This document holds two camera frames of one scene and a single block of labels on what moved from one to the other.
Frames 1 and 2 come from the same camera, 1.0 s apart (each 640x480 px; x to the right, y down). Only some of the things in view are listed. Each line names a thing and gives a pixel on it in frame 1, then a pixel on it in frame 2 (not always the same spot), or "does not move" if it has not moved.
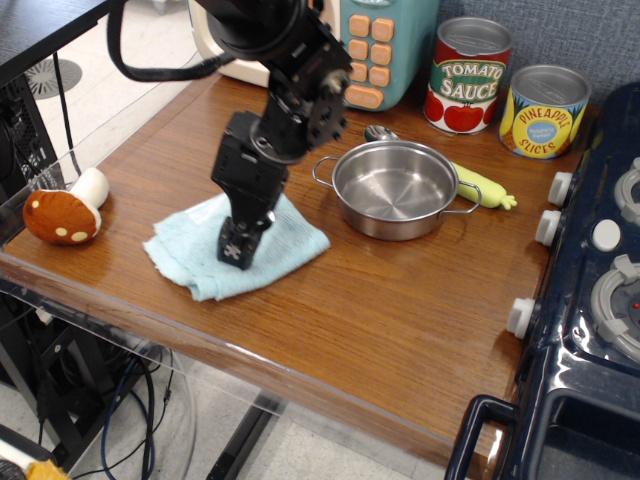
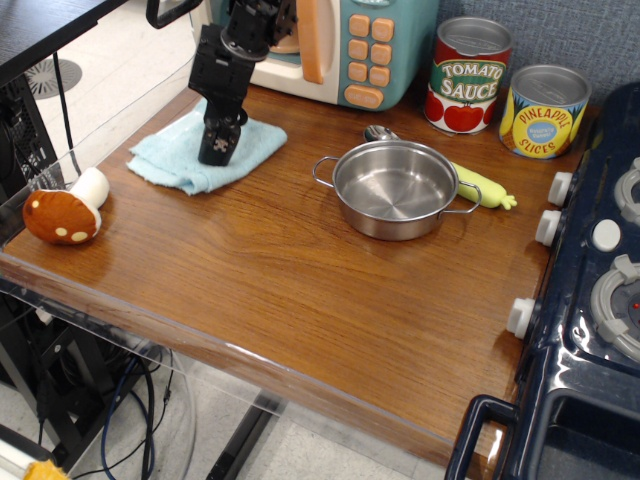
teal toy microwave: x=393 y=46 does not move
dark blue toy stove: x=577 y=415 does not move
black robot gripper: x=252 y=180 -> x=222 y=79
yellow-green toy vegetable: x=492 y=196 does not move
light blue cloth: x=185 y=247 -> x=171 y=153
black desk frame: x=31 y=33 does not move
